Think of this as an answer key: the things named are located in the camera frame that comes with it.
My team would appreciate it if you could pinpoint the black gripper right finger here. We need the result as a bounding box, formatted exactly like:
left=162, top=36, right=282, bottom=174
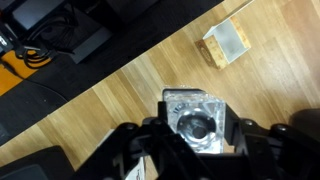
left=224, top=103, right=241, bottom=146

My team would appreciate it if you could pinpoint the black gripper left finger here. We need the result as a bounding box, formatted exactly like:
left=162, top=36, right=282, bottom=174
left=156, top=101, right=169, bottom=126

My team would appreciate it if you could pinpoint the white carton box blue logo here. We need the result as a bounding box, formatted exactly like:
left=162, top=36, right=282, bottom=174
left=96, top=129, right=147, bottom=180

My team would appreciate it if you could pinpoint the black flat box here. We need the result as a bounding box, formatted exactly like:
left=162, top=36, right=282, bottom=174
left=69, top=25, right=113, bottom=65

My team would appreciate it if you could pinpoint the cork pattern small carton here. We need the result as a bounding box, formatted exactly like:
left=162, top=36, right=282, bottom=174
left=194, top=0, right=255, bottom=71

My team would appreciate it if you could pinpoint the dark grey flat device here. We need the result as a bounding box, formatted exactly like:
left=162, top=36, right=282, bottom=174
left=11, top=0, right=67, bottom=31

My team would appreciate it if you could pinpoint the black cable bundle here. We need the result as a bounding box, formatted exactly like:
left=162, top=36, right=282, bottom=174
left=14, top=11, right=79, bottom=69

